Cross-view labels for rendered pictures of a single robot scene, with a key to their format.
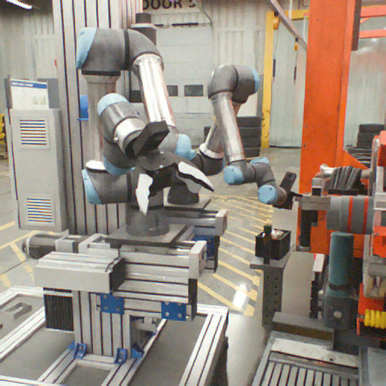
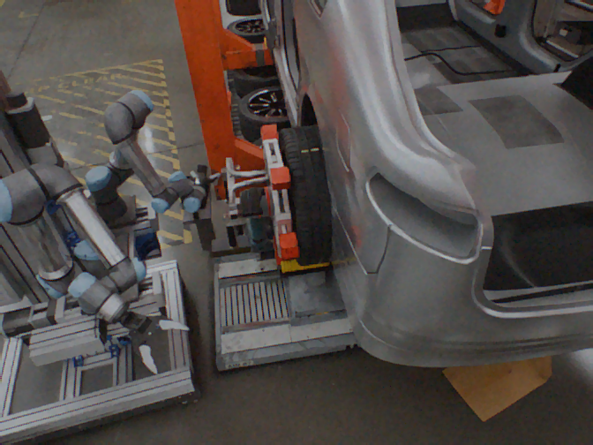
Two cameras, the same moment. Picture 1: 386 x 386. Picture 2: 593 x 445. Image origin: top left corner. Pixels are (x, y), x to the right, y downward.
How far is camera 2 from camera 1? 0.97 m
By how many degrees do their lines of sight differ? 38
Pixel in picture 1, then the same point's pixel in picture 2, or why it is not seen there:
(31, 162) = not seen: outside the picture
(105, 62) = (31, 211)
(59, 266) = (52, 346)
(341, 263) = (258, 227)
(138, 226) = not seen: hidden behind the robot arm
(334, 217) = not seen: hidden behind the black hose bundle
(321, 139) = (216, 114)
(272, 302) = (206, 232)
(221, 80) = (120, 128)
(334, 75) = (213, 58)
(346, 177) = (252, 201)
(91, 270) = (82, 340)
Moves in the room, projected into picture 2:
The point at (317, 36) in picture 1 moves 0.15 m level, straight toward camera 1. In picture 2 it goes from (189, 23) to (191, 33)
